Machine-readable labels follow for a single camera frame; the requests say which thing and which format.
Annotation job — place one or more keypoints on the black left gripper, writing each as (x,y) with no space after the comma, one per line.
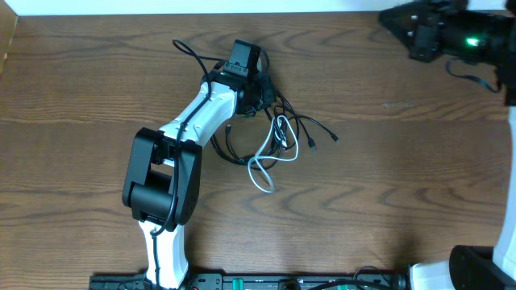
(268,97)

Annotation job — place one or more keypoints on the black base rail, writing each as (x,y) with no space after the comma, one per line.
(367,280)

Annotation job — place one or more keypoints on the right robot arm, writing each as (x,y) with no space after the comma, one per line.
(484,267)

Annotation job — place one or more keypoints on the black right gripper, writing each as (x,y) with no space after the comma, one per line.
(422,43)

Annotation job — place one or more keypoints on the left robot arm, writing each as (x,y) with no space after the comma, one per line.
(163,176)

